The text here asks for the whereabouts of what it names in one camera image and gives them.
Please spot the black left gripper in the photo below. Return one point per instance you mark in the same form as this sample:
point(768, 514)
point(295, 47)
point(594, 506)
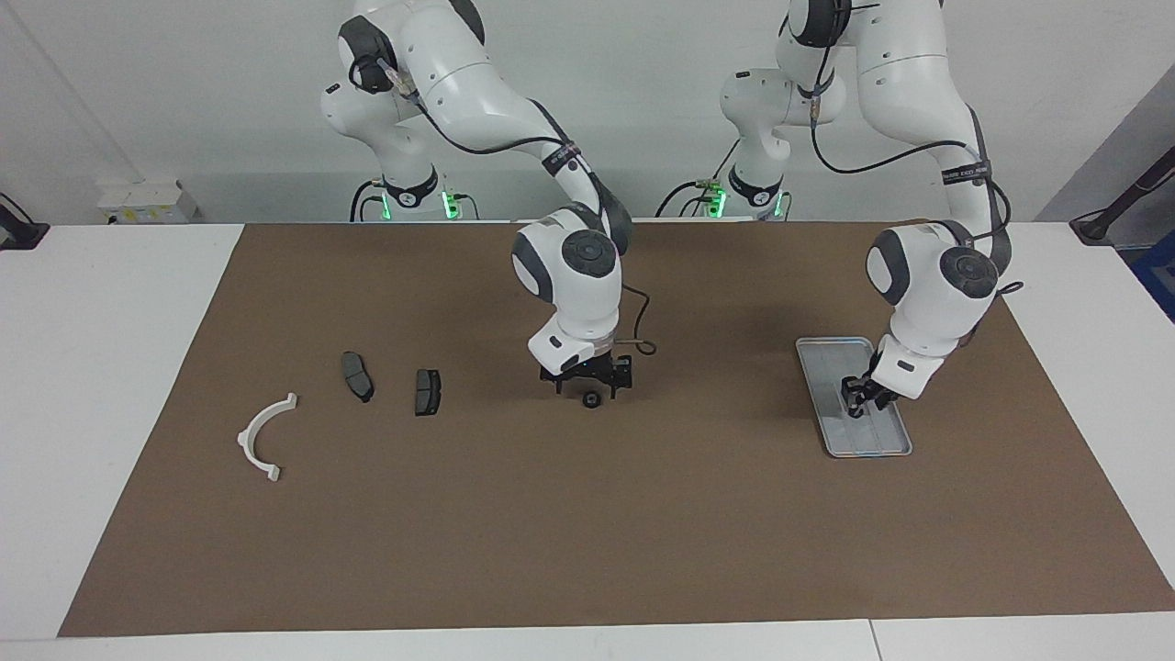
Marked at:
point(877, 390)

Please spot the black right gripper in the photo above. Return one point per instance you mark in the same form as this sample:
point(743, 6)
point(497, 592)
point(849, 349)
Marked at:
point(597, 371)

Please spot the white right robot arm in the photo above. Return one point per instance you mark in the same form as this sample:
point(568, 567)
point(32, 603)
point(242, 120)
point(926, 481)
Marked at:
point(569, 285)

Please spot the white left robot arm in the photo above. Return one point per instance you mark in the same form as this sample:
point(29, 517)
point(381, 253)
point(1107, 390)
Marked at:
point(936, 285)

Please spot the silver metal tray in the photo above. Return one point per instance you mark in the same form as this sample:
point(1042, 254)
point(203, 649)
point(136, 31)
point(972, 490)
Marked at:
point(831, 367)

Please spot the brown table mat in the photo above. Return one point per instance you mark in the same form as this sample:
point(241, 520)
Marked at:
point(597, 514)

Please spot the rectangular dark brake pad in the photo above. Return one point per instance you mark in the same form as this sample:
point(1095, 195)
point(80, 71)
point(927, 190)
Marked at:
point(427, 393)

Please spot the curved dark brake pad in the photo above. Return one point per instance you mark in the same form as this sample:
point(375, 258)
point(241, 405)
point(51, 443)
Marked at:
point(356, 376)

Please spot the black angled stand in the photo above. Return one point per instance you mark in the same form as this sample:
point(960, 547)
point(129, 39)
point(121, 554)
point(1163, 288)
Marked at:
point(1097, 228)

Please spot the blue box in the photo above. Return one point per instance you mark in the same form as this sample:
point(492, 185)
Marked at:
point(1158, 275)

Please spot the white power box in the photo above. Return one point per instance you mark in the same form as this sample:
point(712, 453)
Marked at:
point(147, 202)

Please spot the black table clamp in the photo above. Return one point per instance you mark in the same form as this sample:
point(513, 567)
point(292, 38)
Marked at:
point(18, 234)

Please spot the white curved plastic bracket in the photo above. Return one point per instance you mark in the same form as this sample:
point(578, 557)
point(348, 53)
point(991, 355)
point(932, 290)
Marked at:
point(244, 440)

